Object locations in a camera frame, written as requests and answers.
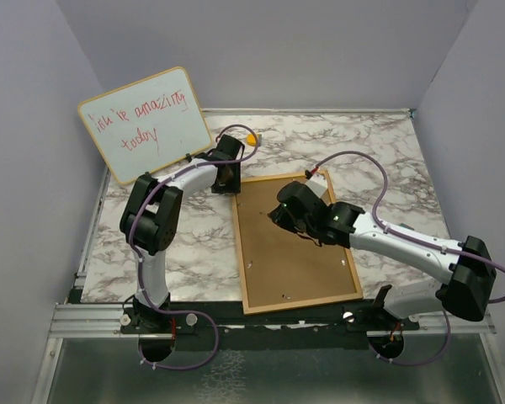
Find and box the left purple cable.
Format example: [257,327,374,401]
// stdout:
[130,125,263,372]

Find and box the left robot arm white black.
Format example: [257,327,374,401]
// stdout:
[120,135,245,332]

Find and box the yellow grey eraser block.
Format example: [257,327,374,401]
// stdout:
[246,134,262,146]

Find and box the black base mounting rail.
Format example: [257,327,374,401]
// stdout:
[120,299,419,352]

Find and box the yellow picture frame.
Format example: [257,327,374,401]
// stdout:
[232,173,364,316]

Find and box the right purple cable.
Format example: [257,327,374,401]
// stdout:
[305,151,505,367]

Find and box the small whiteboard yellow rim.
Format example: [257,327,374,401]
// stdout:
[77,66,213,185]

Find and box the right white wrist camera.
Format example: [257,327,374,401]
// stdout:
[305,175,329,199]

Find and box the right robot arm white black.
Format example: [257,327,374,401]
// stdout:
[268,180,497,329]

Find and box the purple cable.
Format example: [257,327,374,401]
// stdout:
[305,151,505,367]
[130,125,263,372]

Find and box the aluminium extrusion rail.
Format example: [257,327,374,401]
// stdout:
[48,303,130,339]

